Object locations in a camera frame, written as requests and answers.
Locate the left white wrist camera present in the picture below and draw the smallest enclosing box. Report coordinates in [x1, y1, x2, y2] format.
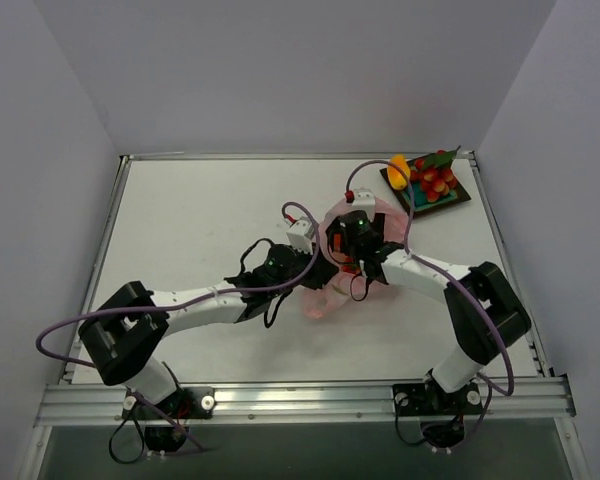
[286, 217, 316, 256]

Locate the aluminium front rail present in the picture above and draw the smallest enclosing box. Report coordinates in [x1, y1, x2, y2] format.
[35, 377, 576, 427]

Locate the yellow fake mango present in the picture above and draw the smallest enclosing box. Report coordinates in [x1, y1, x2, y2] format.
[387, 154, 411, 191]

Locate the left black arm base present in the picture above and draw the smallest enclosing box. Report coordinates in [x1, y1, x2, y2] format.
[107, 387, 213, 465]

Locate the pink plastic bag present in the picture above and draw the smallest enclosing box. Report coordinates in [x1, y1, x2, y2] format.
[301, 192, 408, 319]

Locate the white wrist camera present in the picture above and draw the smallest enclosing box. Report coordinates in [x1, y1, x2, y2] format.
[345, 188, 376, 215]
[286, 217, 316, 256]

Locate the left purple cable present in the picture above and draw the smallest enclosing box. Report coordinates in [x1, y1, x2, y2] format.
[34, 201, 321, 459]

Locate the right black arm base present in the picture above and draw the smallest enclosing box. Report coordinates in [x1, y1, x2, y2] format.
[392, 380, 490, 455]

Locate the purple cable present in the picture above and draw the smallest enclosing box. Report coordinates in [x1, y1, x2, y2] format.
[344, 159, 516, 441]
[34, 201, 321, 459]

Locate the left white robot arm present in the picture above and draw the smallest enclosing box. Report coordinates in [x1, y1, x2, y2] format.
[79, 244, 339, 405]

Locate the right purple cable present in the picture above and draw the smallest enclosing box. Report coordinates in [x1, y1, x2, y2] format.
[344, 159, 516, 441]

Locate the brown teal square plate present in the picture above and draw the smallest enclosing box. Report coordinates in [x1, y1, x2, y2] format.
[406, 156, 471, 217]

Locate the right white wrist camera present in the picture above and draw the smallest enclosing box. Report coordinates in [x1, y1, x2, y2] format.
[345, 188, 376, 215]

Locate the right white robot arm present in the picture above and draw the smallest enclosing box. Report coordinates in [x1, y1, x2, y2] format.
[325, 210, 531, 396]

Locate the red fake fruit bunch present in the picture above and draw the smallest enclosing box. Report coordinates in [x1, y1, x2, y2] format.
[409, 147, 459, 205]

